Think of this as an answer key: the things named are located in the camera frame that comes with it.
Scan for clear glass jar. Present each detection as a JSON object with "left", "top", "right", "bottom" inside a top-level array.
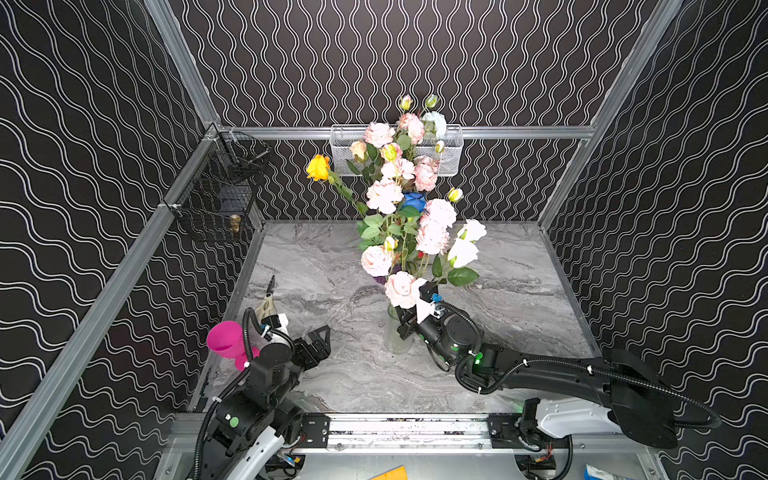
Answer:
[{"left": 384, "top": 305, "right": 413, "bottom": 355}]

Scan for white rose stem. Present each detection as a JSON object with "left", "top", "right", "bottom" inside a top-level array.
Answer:
[{"left": 431, "top": 190, "right": 487, "bottom": 286}]

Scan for blue flower stem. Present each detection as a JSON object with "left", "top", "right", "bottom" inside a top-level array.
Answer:
[{"left": 403, "top": 192, "right": 426, "bottom": 212}]

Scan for pink rose spray stem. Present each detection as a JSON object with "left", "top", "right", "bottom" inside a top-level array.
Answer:
[{"left": 413, "top": 155, "right": 439, "bottom": 192}]

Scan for yellow rose stem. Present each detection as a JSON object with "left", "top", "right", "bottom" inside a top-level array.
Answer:
[{"left": 305, "top": 154, "right": 368, "bottom": 216}]

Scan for cream rose stem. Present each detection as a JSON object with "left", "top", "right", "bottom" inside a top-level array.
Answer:
[{"left": 349, "top": 140, "right": 370, "bottom": 163}]

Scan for large pink peony stem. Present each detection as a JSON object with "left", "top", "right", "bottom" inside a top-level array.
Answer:
[{"left": 363, "top": 95, "right": 426, "bottom": 151}]

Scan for white light-blue flower stem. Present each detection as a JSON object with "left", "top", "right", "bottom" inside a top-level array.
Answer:
[{"left": 420, "top": 94, "right": 448, "bottom": 154}]

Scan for purple blue glass vase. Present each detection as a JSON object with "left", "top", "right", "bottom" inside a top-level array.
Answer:
[{"left": 374, "top": 267, "right": 400, "bottom": 285}]

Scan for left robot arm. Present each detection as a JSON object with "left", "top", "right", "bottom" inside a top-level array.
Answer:
[{"left": 187, "top": 321, "right": 331, "bottom": 479}]

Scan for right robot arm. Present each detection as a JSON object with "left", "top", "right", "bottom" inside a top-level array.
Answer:
[{"left": 393, "top": 302, "right": 722, "bottom": 449}]

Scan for magenta silicone cup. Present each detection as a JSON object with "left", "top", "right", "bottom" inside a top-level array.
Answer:
[{"left": 206, "top": 321, "right": 249, "bottom": 371}]

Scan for brass padlock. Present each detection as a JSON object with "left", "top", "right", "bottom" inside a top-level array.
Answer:
[{"left": 229, "top": 214, "right": 242, "bottom": 235}]

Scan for blue white box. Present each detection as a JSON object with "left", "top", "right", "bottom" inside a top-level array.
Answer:
[{"left": 584, "top": 464, "right": 632, "bottom": 480}]

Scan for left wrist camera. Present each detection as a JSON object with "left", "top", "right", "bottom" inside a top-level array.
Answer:
[{"left": 262, "top": 313, "right": 289, "bottom": 336}]

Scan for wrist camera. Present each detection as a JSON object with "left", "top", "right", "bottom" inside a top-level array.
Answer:
[
  {"left": 262, "top": 313, "right": 289, "bottom": 336},
  {"left": 414, "top": 278, "right": 442, "bottom": 324}
]

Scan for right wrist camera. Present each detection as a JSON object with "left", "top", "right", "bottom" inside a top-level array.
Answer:
[{"left": 414, "top": 278, "right": 442, "bottom": 324}]

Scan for white handled scissors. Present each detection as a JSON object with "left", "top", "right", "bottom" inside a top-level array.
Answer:
[{"left": 255, "top": 275, "right": 277, "bottom": 326}]

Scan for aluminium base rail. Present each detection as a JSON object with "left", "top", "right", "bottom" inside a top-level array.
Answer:
[{"left": 170, "top": 412, "right": 652, "bottom": 454}]

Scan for yellow object below rail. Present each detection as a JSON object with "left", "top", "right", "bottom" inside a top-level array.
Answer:
[{"left": 371, "top": 466, "right": 409, "bottom": 480}]

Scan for black wire wall basket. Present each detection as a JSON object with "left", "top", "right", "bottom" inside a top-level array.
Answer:
[{"left": 171, "top": 132, "right": 272, "bottom": 244}]

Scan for white mesh wall basket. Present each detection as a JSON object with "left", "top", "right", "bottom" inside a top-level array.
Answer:
[{"left": 329, "top": 124, "right": 464, "bottom": 178}]

